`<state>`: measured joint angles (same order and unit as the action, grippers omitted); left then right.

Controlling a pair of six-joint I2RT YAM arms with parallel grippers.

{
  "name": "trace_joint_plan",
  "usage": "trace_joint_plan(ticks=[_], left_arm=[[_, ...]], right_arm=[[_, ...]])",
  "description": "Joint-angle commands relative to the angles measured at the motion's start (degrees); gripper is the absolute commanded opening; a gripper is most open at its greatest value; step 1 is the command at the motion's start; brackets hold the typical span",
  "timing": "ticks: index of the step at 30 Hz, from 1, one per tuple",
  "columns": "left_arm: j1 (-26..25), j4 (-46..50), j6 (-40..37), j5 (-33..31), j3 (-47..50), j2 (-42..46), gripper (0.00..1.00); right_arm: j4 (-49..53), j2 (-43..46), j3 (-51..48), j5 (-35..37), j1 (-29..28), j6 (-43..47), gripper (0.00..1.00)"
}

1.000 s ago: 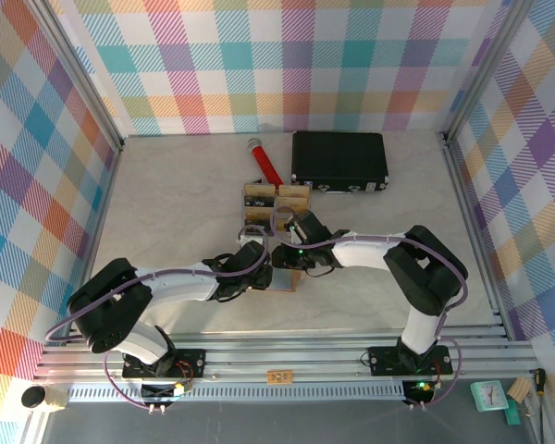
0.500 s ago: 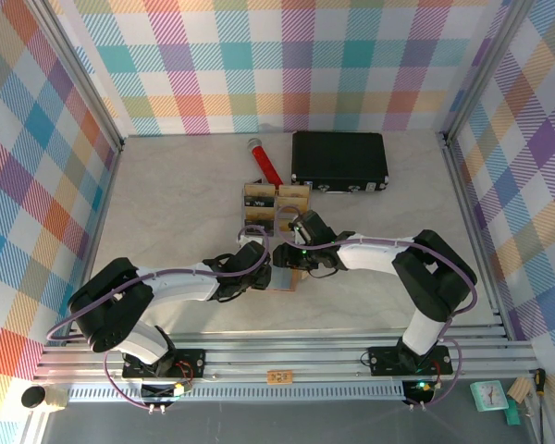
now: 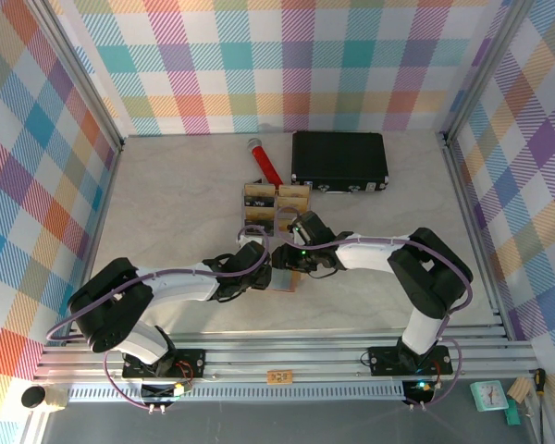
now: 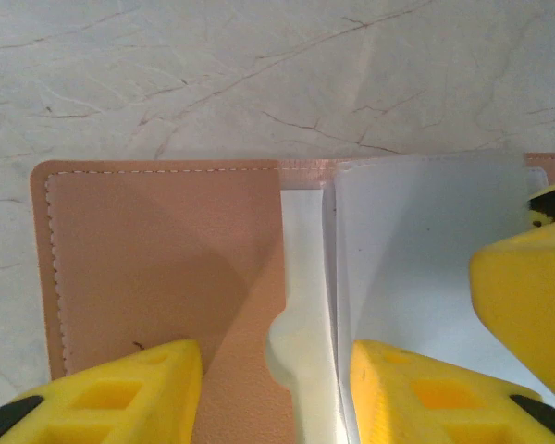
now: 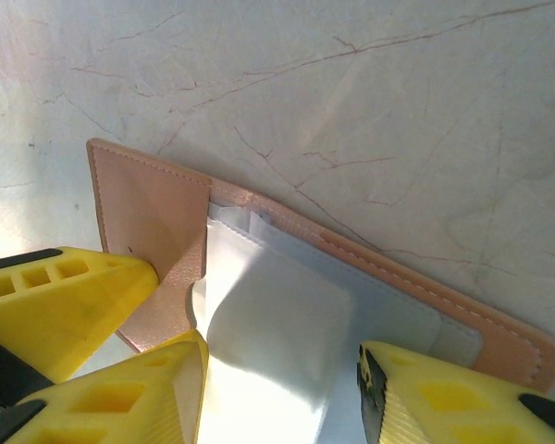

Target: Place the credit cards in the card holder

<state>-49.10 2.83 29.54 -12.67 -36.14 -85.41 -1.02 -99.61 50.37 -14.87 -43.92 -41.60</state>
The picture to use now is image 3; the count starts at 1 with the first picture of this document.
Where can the wooden compartment organizer box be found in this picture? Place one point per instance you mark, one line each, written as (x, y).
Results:
(277, 203)

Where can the black hard case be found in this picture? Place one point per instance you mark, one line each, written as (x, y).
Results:
(337, 157)

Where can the teal alarm clock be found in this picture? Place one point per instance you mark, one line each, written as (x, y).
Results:
(489, 397)

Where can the red microphone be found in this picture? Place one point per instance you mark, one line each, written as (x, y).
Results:
(266, 162)

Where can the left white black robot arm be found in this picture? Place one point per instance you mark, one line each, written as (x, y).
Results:
(180, 284)

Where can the black VIP credit card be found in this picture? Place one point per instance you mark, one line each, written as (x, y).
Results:
(269, 227)
(259, 201)

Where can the black yellow screwdriver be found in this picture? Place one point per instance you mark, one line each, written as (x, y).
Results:
(539, 379)

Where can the teal plastic object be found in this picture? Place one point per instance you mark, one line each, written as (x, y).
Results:
(513, 414)

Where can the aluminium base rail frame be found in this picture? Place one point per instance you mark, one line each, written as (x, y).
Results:
(282, 356)

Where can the small wooden board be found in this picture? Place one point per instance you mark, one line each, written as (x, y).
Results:
(279, 377)

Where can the black round cup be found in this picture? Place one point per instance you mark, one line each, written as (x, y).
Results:
(34, 398)

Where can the gold credit card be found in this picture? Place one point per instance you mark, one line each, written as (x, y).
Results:
(287, 225)
(259, 189)
(260, 213)
(293, 202)
(293, 191)

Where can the light wooden block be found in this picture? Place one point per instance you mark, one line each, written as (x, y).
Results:
(520, 389)

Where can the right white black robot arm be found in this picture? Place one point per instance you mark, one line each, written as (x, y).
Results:
(365, 256)

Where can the aluminium side rail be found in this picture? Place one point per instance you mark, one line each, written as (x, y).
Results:
(103, 208)
(472, 231)

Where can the aluminium frame post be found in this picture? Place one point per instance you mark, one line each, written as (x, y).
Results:
(483, 69)
(83, 78)

